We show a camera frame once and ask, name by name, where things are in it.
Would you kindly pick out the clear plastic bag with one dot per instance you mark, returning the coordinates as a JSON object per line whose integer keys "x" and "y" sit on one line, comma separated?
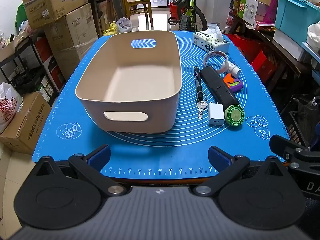
{"x": 124, "y": 25}

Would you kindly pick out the yellow plastic jug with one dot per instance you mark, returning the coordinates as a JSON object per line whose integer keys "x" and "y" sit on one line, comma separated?
{"x": 110, "y": 30}

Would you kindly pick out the white and red plastic bag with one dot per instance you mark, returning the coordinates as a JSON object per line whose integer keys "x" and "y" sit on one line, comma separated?
{"x": 8, "y": 107}

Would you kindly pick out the white appliance box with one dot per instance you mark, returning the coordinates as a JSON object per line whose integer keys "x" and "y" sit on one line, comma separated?
{"x": 217, "y": 2}

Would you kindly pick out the black remote control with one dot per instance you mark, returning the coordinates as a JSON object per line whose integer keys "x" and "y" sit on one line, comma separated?
{"x": 220, "y": 87}

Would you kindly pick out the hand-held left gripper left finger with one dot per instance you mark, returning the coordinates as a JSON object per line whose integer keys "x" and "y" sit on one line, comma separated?
{"x": 100, "y": 155}

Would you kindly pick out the green and white box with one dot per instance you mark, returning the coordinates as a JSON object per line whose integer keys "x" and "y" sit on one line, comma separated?
{"x": 248, "y": 8}

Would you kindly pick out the black metal rack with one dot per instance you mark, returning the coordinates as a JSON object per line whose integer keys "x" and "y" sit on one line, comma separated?
{"x": 25, "y": 55}

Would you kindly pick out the blue silicone baking mat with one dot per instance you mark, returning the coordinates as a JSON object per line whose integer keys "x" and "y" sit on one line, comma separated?
{"x": 160, "y": 152}

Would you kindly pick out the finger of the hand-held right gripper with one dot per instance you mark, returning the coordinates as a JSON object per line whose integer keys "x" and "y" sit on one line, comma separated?
{"x": 282, "y": 145}

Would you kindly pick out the red and black box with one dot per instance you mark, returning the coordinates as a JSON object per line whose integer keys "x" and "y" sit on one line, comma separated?
{"x": 51, "y": 65}

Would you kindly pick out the green bicycle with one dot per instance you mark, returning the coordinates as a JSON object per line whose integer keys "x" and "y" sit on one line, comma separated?
{"x": 190, "y": 12}

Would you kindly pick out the cooking oil bottle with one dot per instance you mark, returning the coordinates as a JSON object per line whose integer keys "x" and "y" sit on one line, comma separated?
{"x": 236, "y": 5}

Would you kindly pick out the dark wooden table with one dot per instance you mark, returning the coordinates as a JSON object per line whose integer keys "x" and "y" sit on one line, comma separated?
{"x": 282, "y": 50}

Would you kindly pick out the brown cardboard box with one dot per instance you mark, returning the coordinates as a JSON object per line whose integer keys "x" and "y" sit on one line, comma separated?
{"x": 27, "y": 127}

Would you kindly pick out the tissue pack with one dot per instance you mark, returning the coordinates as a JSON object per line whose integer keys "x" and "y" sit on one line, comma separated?
{"x": 210, "y": 41}

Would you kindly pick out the white charger cube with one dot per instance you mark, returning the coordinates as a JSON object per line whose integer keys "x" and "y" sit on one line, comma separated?
{"x": 215, "y": 113}

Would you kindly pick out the wooden chair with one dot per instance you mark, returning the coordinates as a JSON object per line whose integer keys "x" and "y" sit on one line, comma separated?
{"x": 138, "y": 2}

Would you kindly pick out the teal storage bin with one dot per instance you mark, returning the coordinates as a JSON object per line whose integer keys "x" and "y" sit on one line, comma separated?
{"x": 297, "y": 15}

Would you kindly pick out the black marker pen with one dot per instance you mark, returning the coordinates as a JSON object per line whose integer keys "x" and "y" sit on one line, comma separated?
{"x": 197, "y": 80}

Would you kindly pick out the green bag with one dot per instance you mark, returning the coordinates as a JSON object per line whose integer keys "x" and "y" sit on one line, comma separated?
{"x": 21, "y": 17}

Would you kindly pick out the orange and purple toy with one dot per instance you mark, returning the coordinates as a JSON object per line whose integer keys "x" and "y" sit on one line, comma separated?
{"x": 235, "y": 83}

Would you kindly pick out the beige plastic storage bin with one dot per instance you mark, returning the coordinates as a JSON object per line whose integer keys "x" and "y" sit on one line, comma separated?
{"x": 140, "y": 80}

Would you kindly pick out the red gift box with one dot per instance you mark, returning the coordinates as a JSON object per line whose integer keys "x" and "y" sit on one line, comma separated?
{"x": 262, "y": 62}

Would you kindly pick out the open cardboard box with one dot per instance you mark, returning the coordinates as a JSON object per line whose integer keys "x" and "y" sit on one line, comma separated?
{"x": 55, "y": 2}

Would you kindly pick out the plastic-wrapped cardboard box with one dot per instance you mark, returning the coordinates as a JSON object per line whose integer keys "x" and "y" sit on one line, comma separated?
{"x": 72, "y": 42}

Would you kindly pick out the white small bottle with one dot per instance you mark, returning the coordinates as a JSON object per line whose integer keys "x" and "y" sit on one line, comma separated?
{"x": 234, "y": 70}

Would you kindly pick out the green round tin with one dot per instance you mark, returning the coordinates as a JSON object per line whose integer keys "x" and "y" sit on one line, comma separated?
{"x": 235, "y": 115}

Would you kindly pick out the white tape roll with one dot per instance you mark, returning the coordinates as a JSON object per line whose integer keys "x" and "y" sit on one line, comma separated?
{"x": 208, "y": 56}

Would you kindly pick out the red bucket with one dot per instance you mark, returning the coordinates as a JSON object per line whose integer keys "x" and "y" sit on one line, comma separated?
{"x": 173, "y": 8}

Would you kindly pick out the white flat box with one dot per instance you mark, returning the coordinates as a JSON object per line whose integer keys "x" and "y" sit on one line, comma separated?
{"x": 290, "y": 45}

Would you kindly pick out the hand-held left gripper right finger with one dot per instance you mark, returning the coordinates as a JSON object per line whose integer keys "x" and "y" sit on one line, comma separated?
{"x": 220, "y": 156}

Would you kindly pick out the black plastic crate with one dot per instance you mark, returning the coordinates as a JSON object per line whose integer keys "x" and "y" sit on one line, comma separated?
{"x": 300, "y": 120}

